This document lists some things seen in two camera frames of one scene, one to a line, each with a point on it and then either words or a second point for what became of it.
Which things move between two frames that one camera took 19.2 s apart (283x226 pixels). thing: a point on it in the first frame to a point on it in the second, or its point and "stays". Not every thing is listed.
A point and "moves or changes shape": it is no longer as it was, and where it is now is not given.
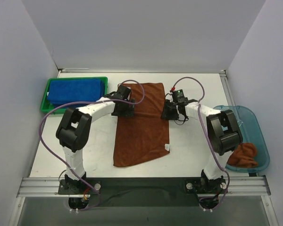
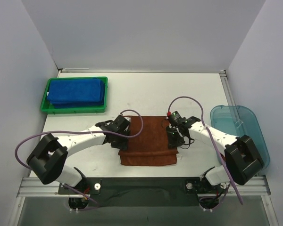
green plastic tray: (46, 106) stays
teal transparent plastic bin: (251, 133) stays
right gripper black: (169, 113) to (174, 140)
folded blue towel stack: (70, 90) stays
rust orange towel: (143, 135) moves or changes shape
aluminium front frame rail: (33, 187) stays
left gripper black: (123, 111) to (120, 142)
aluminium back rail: (137, 71) stays
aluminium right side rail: (226, 88) stays
